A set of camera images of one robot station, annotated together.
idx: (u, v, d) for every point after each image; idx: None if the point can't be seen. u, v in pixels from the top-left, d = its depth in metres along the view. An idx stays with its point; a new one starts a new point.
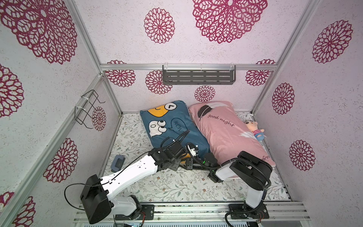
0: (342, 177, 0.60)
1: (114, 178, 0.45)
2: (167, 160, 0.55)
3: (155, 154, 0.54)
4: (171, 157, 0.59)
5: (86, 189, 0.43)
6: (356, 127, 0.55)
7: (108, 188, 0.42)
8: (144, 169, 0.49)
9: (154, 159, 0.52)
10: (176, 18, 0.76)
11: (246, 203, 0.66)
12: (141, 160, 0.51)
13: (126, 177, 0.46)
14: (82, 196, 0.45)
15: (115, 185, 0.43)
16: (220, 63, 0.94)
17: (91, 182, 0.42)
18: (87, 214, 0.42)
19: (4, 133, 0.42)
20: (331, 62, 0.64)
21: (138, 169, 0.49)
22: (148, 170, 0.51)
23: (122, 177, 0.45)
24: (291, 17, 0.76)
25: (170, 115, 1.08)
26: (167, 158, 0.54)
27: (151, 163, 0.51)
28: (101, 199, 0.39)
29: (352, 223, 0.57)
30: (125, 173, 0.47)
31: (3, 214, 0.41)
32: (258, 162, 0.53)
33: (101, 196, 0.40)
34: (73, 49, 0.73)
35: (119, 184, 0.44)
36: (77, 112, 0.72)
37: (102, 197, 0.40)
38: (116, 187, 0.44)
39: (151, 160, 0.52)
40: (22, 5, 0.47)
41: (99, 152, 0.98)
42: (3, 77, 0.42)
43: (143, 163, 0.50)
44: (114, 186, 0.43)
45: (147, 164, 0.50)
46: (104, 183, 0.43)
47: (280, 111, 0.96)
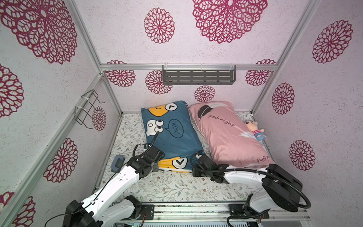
0: (342, 177, 0.59)
1: (96, 198, 0.44)
2: (146, 166, 0.56)
3: (134, 162, 0.55)
4: (150, 162, 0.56)
5: (67, 218, 0.41)
6: (356, 127, 0.55)
7: (92, 209, 0.41)
8: (126, 179, 0.50)
9: (134, 168, 0.53)
10: (176, 18, 0.76)
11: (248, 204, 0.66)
12: (121, 172, 0.52)
13: (109, 192, 0.46)
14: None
15: (99, 204, 0.43)
16: (220, 63, 0.94)
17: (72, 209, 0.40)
18: None
19: (4, 133, 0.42)
20: (331, 62, 0.64)
21: (119, 181, 0.49)
22: (130, 180, 0.51)
23: (104, 194, 0.45)
24: (291, 17, 0.76)
25: (169, 116, 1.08)
26: (147, 164, 0.56)
27: (131, 171, 0.52)
28: (87, 222, 0.38)
29: (352, 224, 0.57)
30: (107, 188, 0.46)
31: (3, 214, 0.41)
32: (292, 180, 0.47)
33: (86, 219, 0.39)
34: (73, 49, 0.73)
35: (103, 201, 0.44)
36: (77, 112, 0.72)
37: (88, 220, 0.39)
38: (101, 205, 0.43)
39: (132, 169, 0.53)
40: (22, 5, 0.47)
41: (99, 153, 0.98)
42: (3, 77, 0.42)
43: (124, 174, 0.51)
44: (98, 205, 0.42)
45: (128, 175, 0.51)
46: (87, 205, 0.42)
47: (280, 111, 0.97)
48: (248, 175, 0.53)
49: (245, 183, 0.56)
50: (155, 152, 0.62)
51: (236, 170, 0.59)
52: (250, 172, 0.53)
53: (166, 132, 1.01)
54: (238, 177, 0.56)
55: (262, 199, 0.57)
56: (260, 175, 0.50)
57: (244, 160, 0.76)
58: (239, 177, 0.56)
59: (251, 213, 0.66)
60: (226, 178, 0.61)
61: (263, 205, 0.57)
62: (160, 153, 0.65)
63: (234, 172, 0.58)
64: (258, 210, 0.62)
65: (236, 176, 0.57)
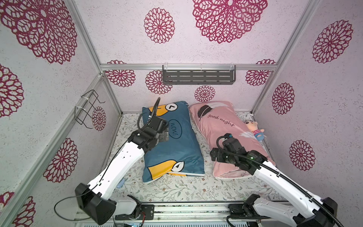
0: (343, 177, 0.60)
1: (101, 178, 0.42)
2: (150, 139, 0.51)
3: (136, 137, 0.50)
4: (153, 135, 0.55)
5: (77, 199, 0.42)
6: (356, 127, 0.55)
7: (100, 190, 0.40)
8: (129, 157, 0.47)
9: (136, 143, 0.49)
10: (176, 18, 0.76)
11: (250, 203, 0.66)
12: (124, 150, 0.48)
13: (114, 172, 0.44)
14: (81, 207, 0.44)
15: (106, 184, 0.42)
16: (220, 63, 0.94)
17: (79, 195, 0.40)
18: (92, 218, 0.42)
19: (4, 133, 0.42)
20: (331, 62, 0.64)
21: (123, 159, 0.46)
22: (134, 157, 0.48)
23: (108, 174, 0.43)
24: (291, 17, 0.76)
25: (169, 116, 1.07)
26: (150, 137, 0.51)
27: (134, 148, 0.48)
28: (98, 203, 0.38)
29: (352, 223, 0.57)
30: (111, 169, 0.44)
31: (3, 214, 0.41)
32: None
33: (96, 200, 0.39)
34: (73, 49, 0.73)
35: (109, 181, 0.42)
36: (77, 112, 0.72)
37: (97, 201, 0.38)
38: (109, 185, 0.42)
39: (134, 144, 0.49)
40: (22, 5, 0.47)
41: (99, 153, 0.98)
42: (3, 77, 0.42)
43: (127, 152, 0.47)
44: (105, 186, 0.41)
45: (131, 152, 0.47)
46: (94, 187, 0.41)
47: (280, 111, 0.97)
48: (294, 193, 0.44)
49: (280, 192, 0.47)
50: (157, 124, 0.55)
51: (278, 174, 0.48)
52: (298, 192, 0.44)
53: None
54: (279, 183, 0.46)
55: (270, 210, 0.57)
56: (312, 203, 0.41)
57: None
58: (278, 184, 0.46)
59: (250, 212, 0.66)
60: (258, 171, 0.50)
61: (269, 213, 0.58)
62: (162, 122, 0.57)
63: (275, 175, 0.48)
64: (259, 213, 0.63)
65: (273, 180, 0.47)
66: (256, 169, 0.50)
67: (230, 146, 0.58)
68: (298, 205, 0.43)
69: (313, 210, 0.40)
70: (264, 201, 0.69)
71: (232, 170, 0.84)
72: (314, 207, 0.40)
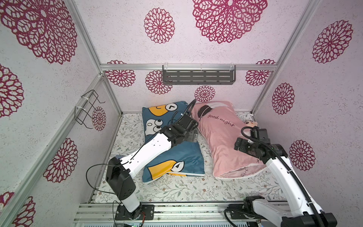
0: (343, 177, 0.59)
1: (133, 158, 0.47)
2: (179, 135, 0.55)
3: (167, 131, 0.54)
4: (182, 131, 0.59)
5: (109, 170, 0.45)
6: (356, 127, 0.55)
7: (129, 168, 0.44)
8: (159, 145, 0.51)
9: (167, 135, 0.53)
10: (176, 18, 0.76)
11: (251, 199, 0.67)
12: (155, 138, 0.52)
13: (145, 155, 0.48)
14: (108, 178, 0.48)
15: (135, 164, 0.46)
16: (220, 63, 0.94)
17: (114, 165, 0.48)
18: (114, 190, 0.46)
19: (4, 133, 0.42)
20: (331, 62, 0.64)
21: (153, 146, 0.50)
22: (162, 147, 0.52)
23: (140, 156, 0.47)
24: (291, 17, 0.76)
25: (169, 116, 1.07)
26: (179, 133, 0.55)
27: (164, 140, 0.52)
28: (125, 178, 0.42)
29: (352, 223, 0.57)
30: (142, 152, 0.48)
31: (3, 214, 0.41)
32: None
33: (124, 175, 0.42)
34: (73, 49, 0.74)
35: (138, 162, 0.46)
36: (77, 112, 0.72)
37: (125, 176, 0.42)
38: (136, 166, 0.46)
39: (164, 137, 0.53)
40: (22, 5, 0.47)
41: (99, 153, 0.98)
42: (3, 77, 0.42)
43: (157, 141, 0.51)
44: (134, 164, 0.45)
45: (161, 141, 0.51)
46: (125, 163, 0.45)
47: (280, 111, 0.96)
48: (295, 192, 0.43)
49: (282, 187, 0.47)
50: (188, 123, 0.60)
51: (289, 171, 0.47)
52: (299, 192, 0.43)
53: None
54: (285, 178, 0.46)
55: (266, 209, 0.57)
56: (307, 207, 0.40)
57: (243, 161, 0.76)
58: (284, 178, 0.46)
59: (248, 206, 0.68)
60: (270, 161, 0.50)
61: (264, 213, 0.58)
62: (192, 122, 0.60)
63: (286, 170, 0.47)
64: (255, 210, 0.64)
65: (281, 173, 0.47)
66: (270, 158, 0.50)
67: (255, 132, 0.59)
68: (292, 202, 0.43)
69: (305, 211, 0.40)
70: (265, 201, 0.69)
71: (232, 170, 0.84)
72: (307, 210, 0.40)
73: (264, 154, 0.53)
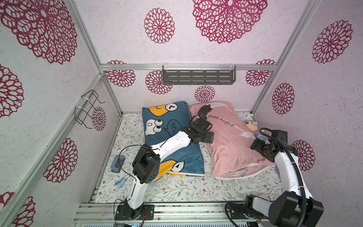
0: (343, 177, 0.59)
1: (161, 146, 0.55)
2: (196, 135, 0.64)
3: (186, 130, 0.64)
4: (199, 132, 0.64)
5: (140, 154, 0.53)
6: (356, 127, 0.55)
7: (159, 153, 0.52)
8: (181, 140, 0.59)
9: (186, 134, 0.62)
10: (176, 18, 0.76)
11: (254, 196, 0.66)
12: (177, 135, 0.61)
13: (171, 145, 0.56)
14: (137, 161, 0.54)
15: (163, 151, 0.53)
16: (220, 63, 0.94)
17: (145, 150, 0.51)
18: (141, 174, 0.52)
19: (4, 133, 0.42)
20: (331, 62, 0.64)
21: (177, 140, 0.59)
22: (184, 143, 0.61)
23: (167, 145, 0.56)
24: (291, 17, 0.76)
25: (169, 116, 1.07)
26: (196, 133, 0.64)
27: (185, 136, 0.61)
28: (156, 161, 0.49)
29: (352, 223, 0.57)
30: (168, 142, 0.57)
31: (3, 214, 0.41)
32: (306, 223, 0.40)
33: (155, 159, 0.50)
34: (73, 49, 0.74)
35: (166, 150, 0.54)
36: (77, 112, 0.72)
37: (156, 159, 0.49)
38: (164, 152, 0.53)
39: (185, 135, 0.62)
40: (22, 5, 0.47)
41: (99, 152, 0.98)
42: (3, 77, 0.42)
43: (180, 136, 0.61)
44: (162, 152, 0.53)
45: (183, 137, 0.60)
46: (155, 149, 0.53)
47: (280, 111, 0.96)
48: (290, 178, 0.46)
49: (282, 176, 0.49)
50: (204, 124, 0.68)
51: (292, 162, 0.50)
52: (294, 177, 0.46)
53: (164, 133, 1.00)
54: (286, 167, 0.49)
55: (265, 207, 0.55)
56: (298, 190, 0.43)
57: (244, 161, 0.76)
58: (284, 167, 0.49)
59: (248, 203, 0.69)
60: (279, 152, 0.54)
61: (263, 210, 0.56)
62: (207, 124, 0.69)
63: (289, 162, 0.51)
64: (254, 206, 0.64)
65: (285, 163, 0.50)
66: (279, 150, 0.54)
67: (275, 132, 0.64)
68: (287, 187, 0.45)
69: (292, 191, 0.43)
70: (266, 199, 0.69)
71: (232, 170, 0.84)
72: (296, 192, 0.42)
73: (275, 149, 0.56)
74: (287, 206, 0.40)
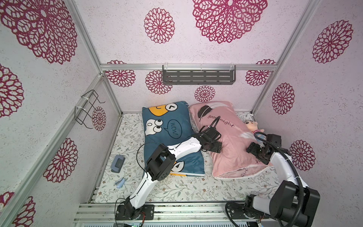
0: (343, 177, 0.59)
1: (175, 147, 0.59)
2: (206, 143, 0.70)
3: (198, 137, 0.69)
4: (209, 140, 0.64)
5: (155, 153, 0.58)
6: (356, 127, 0.55)
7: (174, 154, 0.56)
8: (194, 144, 0.65)
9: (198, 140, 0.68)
10: (176, 18, 0.76)
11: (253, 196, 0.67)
12: (191, 139, 0.67)
13: (184, 148, 0.61)
14: (151, 159, 0.59)
15: (177, 152, 0.57)
16: (220, 63, 0.94)
17: (162, 149, 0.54)
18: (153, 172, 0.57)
19: (4, 133, 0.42)
20: (331, 62, 0.64)
21: (190, 144, 0.64)
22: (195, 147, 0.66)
23: (181, 147, 0.60)
24: (291, 17, 0.76)
25: (169, 116, 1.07)
26: (206, 141, 0.69)
27: (197, 142, 0.66)
28: (172, 160, 0.54)
29: (352, 223, 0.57)
30: (182, 144, 0.62)
31: (3, 214, 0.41)
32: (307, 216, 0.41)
33: (171, 157, 0.54)
34: (73, 49, 0.74)
35: (179, 152, 0.59)
36: (77, 112, 0.72)
37: (171, 158, 0.54)
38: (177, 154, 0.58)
39: (197, 140, 0.67)
40: (22, 5, 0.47)
41: (99, 152, 0.98)
42: (3, 77, 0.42)
43: (193, 141, 0.66)
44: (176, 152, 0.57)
45: (195, 143, 0.66)
46: (170, 149, 0.58)
47: (280, 111, 0.96)
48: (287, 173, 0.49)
49: (280, 174, 0.51)
50: (214, 133, 0.74)
51: (287, 160, 0.55)
52: (290, 171, 0.49)
53: (164, 133, 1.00)
54: (280, 163, 0.53)
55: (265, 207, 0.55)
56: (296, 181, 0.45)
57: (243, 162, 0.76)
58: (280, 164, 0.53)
59: (248, 203, 0.69)
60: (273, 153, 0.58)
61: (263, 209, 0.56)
62: (217, 134, 0.75)
63: (283, 160, 0.54)
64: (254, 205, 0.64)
65: (280, 161, 0.54)
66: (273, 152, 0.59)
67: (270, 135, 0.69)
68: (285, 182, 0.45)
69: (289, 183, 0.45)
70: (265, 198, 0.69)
71: (232, 170, 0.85)
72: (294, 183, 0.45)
73: (270, 152, 0.61)
74: (286, 194, 0.42)
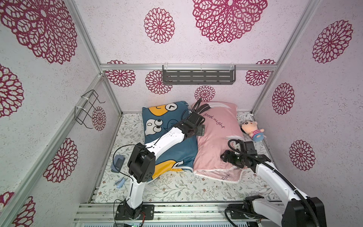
0: (342, 177, 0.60)
1: (155, 143, 0.55)
2: (189, 130, 0.64)
3: (180, 126, 0.64)
4: (192, 126, 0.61)
5: (133, 154, 0.53)
6: (356, 127, 0.55)
7: (154, 151, 0.52)
8: (175, 136, 0.59)
9: (180, 129, 0.63)
10: (176, 18, 0.76)
11: (251, 199, 0.67)
12: (171, 131, 0.61)
13: (164, 142, 0.56)
14: (132, 162, 0.54)
15: (157, 148, 0.53)
16: (220, 63, 0.94)
17: (140, 148, 0.51)
18: (137, 174, 0.53)
19: (4, 133, 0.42)
20: (331, 62, 0.64)
21: (170, 136, 0.59)
22: (177, 138, 0.61)
23: (160, 142, 0.56)
24: (291, 17, 0.76)
25: (168, 116, 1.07)
26: (190, 127, 0.64)
27: (178, 132, 0.61)
28: (151, 159, 0.49)
29: (352, 223, 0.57)
30: (162, 139, 0.57)
31: (3, 214, 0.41)
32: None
33: (149, 157, 0.49)
34: (73, 49, 0.73)
35: (160, 147, 0.54)
36: (77, 112, 0.72)
37: (151, 157, 0.49)
38: (159, 150, 0.53)
39: (178, 130, 0.62)
40: (22, 5, 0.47)
41: (99, 152, 0.98)
42: (3, 77, 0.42)
43: (174, 132, 0.61)
44: (157, 149, 0.53)
45: (177, 133, 0.60)
46: (149, 147, 0.53)
47: (280, 111, 0.96)
48: (281, 185, 0.48)
49: (272, 186, 0.52)
50: (195, 118, 0.68)
51: (273, 170, 0.54)
52: (284, 184, 0.49)
53: (164, 133, 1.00)
54: (270, 175, 0.53)
55: (265, 207, 0.58)
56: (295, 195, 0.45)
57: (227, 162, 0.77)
58: (269, 176, 0.53)
59: (248, 207, 0.68)
60: (257, 166, 0.58)
61: (263, 210, 0.59)
62: (200, 118, 0.70)
63: (271, 171, 0.54)
64: (255, 210, 0.64)
65: (268, 173, 0.53)
66: (256, 164, 0.58)
67: (244, 145, 0.68)
68: (283, 196, 0.46)
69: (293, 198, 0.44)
70: (265, 200, 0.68)
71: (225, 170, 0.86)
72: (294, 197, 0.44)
73: (252, 163, 0.61)
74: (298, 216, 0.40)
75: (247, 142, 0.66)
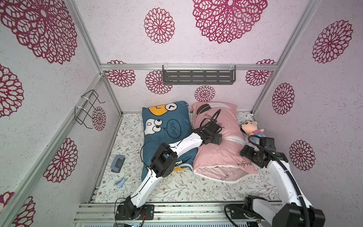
0: (342, 177, 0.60)
1: (177, 145, 0.62)
2: (207, 137, 0.72)
3: (199, 132, 0.71)
4: (209, 134, 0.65)
5: (158, 152, 0.61)
6: (356, 127, 0.55)
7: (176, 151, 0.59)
8: (194, 140, 0.67)
9: (198, 135, 0.70)
10: (176, 18, 0.76)
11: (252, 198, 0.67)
12: (192, 135, 0.69)
13: (185, 144, 0.63)
14: (155, 158, 0.62)
15: (179, 149, 0.60)
16: (220, 63, 0.94)
17: (164, 147, 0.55)
18: (158, 170, 0.61)
19: (4, 133, 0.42)
20: (331, 62, 0.64)
21: (191, 140, 0.66)
22: (196, 142, 0.68)
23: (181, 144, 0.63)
24: (291, 17, 0.76)
25: (168, 116, 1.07)
26: (207, 135, 0.71)
27: (198, 137, 0.68)
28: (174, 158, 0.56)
29: (352, 224, 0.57)
30: (183, 142, 0.64)
31: (3, 214, 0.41)
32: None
33: (173, 155, 0.57)
34: (73, 49, 0.73)
35: (181, 148, 0.61)
36: (77, 112, 0.72)
37: (174, 155, 0.57)
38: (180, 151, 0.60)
39: (197, 135, 0.69)
40: (22, 5, 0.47)
41: (99, 152, 0.98)
42: (3, 77, 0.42)
43: (194, 136, 0.68)
44: (177, 150, 0.60)
45: (196, 137, 0.68)
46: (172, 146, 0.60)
47: (280, 111, 0.96)
48: (287, 187, 0.46)
49: (276, 184, 0.51)
50: (214, 126, 0.75)
51: (285, 170, 0.51)
52: (290, 187, 0.46)
53: (164, 132, 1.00)
54: (279, 175, 0.50)
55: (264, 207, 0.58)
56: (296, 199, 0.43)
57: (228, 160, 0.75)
58: (278, 175, 0.51)
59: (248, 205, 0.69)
60: (271, 161, 0.55)
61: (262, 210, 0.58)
62: (218, 127, 0.77)
63: (282, 170, 0.51)
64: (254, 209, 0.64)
65: (279, 172, 0.51)
66: (271, 160, 0.55)
67: (263, 139, 0.65)
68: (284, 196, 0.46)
69: (293, 202, 0.42)
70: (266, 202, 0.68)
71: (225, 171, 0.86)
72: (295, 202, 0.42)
73: (266, 158, 0.58)
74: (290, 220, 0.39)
75: (267, 138, 0.63)
